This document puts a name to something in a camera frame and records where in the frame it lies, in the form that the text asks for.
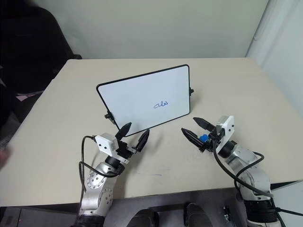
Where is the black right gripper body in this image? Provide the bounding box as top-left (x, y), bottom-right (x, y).
top-left (198, 126), bottom-right (224, 154)

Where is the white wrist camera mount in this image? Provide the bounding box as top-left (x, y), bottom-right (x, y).
top-left (216, 115), bottom-right (235, 152)
top-left (94, 132), bottom-right (130, 166)

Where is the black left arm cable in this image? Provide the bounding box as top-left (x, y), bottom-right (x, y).
top-left (78, 135), bottom-right (119, 198)

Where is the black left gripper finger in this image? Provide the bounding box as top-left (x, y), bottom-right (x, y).
top-left (134, 129), bottom-right (151, 153)
top-left (116, 122), bottom-right (133, 141)

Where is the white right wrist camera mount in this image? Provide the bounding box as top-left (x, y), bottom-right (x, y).
top-left (216, 115), bottom-right (235, 152)

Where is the white board with black frame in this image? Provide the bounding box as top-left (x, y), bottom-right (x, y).
top-left (96, 64), bottom-right (194, 138)

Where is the black office chair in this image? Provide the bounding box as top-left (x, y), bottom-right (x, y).
top-left (0, 0), bottom-right (83, 95)

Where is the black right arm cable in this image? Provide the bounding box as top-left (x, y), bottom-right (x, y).
top-left (212, 139), bottom-right (303, 227)

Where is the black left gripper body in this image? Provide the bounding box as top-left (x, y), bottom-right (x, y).
top-left (116, 140), bottom-right (138, 162)

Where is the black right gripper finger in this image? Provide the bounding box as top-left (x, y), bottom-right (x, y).
top-left (193, 117), bottom-right (217, 131)
top-left (181, 128), bottom-right (205, 153)

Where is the dark rounded shape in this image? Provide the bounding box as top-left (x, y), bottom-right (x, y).
top-left (129, 208), bottom-right (160, 227)

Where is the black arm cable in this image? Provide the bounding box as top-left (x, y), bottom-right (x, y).
top-left (78, 135), bottom-right (119, 198)
top-left (212, 139), bottom-right (303, 227)

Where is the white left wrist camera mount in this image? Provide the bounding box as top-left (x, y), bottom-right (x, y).
top-left (94, 132), bottom-right (130, 166)

